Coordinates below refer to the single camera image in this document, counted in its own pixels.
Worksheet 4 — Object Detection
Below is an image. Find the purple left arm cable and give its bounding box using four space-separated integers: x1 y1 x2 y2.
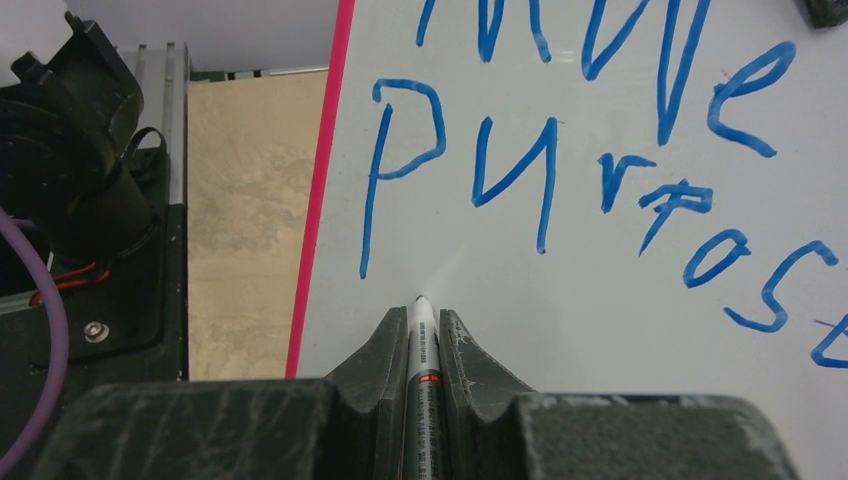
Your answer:
0 208 71 475

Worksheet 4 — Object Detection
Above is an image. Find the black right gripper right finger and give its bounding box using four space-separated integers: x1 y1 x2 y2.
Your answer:
439 310 798 479

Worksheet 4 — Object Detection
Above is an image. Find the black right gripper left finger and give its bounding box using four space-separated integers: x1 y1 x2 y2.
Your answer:
32 307 408 479

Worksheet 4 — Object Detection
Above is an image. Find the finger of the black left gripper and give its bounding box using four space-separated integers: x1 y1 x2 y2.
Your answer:
804 0 848 28

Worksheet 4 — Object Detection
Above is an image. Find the red framed whiteboard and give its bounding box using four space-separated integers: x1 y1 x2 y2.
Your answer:
287 1 847 479

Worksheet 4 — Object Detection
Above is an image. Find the blue whiteboard marker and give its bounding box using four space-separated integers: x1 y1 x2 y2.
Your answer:
401 295 450 479

